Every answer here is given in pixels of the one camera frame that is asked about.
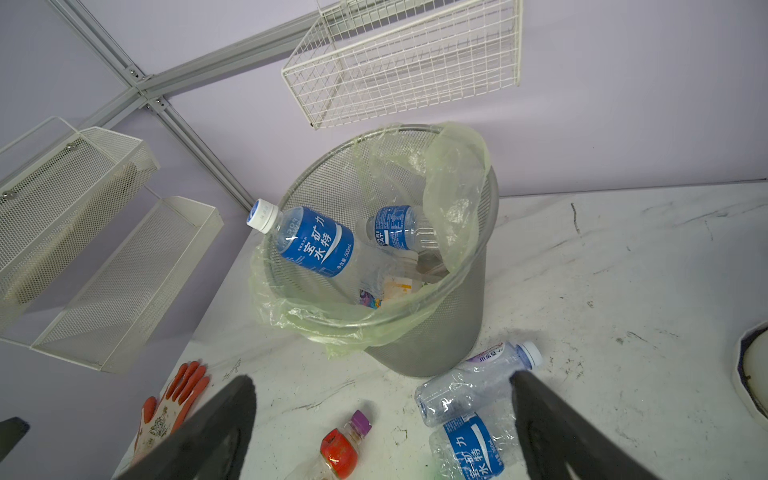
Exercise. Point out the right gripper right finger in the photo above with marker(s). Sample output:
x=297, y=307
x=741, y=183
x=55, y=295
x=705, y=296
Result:
x=558, y=443

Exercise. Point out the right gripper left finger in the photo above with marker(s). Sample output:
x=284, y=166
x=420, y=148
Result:
x=210, y=444

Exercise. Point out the red cap small bottle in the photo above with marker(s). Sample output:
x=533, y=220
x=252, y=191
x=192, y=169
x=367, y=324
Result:
x=339, y=451

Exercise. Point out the beige label small bottle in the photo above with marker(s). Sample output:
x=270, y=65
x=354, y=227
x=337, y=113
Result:
x=398, y=287

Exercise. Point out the clear bottle near bin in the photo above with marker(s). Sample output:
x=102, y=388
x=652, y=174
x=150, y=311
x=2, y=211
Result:
x=475, y=383

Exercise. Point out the grey bin with green liner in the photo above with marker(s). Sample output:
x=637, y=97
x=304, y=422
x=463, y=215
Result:
x=446, y=170

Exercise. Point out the orange work glove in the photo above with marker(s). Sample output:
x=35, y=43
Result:
x=163, y=415

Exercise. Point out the blue label water bottle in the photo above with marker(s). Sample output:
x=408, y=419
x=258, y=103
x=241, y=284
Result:
x=478, y=445

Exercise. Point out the potted green plant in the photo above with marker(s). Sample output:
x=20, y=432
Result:
x=749, y=373

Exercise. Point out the beige cloth in shelf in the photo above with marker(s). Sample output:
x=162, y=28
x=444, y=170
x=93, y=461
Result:
x=48, y=259

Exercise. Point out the white two-tier mesh shelf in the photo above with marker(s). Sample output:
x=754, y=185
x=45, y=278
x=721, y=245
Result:
x=62, y=188

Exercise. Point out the white wire wall basket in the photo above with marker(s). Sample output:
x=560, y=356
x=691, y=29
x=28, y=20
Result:
x=365, y=59

